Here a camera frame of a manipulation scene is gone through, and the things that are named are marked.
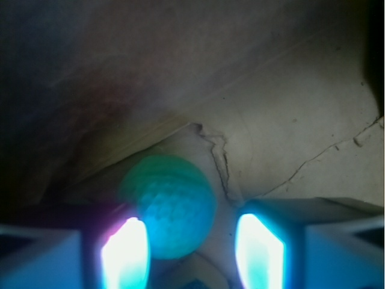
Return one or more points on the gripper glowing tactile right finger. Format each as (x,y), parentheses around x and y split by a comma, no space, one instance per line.
(322,242)

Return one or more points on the teal green yarn ball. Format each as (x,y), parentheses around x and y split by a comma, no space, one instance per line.
(175,201)

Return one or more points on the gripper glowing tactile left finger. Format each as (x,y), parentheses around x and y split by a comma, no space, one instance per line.
(118,257)

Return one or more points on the brown paper bag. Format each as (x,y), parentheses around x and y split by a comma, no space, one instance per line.
(289,94)

